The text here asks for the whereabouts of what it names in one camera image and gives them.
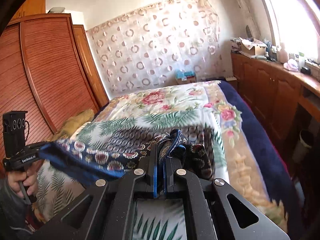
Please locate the person's left hand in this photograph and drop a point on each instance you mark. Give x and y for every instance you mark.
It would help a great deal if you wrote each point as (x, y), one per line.
(28, 179)

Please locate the window with wooden frame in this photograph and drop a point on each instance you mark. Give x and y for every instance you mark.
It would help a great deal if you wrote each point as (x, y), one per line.
(293, 29)

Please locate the navy blue blanket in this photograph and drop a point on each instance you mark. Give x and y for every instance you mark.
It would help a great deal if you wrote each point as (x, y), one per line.
(278, 184)

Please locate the wooden slatted wardrobe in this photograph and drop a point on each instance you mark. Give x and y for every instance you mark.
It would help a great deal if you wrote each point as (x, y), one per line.
(47, 70)

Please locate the palm leaf print sheet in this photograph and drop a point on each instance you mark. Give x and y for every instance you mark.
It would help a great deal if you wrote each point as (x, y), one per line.
(168, 166)

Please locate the long wooden sideboard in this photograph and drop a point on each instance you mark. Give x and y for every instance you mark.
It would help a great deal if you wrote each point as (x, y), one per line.
(284, 102)

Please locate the golden patterned folded cloth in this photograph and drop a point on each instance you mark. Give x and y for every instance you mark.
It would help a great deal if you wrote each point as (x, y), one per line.
(70, 126)

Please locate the navy patterned pajama pants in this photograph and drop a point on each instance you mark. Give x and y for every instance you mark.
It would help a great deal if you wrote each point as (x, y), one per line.
(130, 149)

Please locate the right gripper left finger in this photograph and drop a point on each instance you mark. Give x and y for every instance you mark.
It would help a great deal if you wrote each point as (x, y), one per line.
(106, 209)

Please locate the pink bottle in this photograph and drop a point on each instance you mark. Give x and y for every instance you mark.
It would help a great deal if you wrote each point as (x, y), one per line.
(282, 54)

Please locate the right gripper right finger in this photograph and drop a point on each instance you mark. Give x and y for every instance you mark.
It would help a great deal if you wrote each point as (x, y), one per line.
(214, 210)

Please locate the open cardboard box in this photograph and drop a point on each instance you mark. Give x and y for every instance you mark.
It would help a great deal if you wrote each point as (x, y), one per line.
(253, 48)

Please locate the floral quilt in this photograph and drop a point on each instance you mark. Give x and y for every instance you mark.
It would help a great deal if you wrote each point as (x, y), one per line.
(197, 104)

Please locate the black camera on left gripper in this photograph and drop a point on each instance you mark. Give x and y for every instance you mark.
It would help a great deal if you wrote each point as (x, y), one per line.
(14, 123)

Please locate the circle patterned sheer curtain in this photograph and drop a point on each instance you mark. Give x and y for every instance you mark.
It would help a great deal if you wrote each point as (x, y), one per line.
(147, 47)

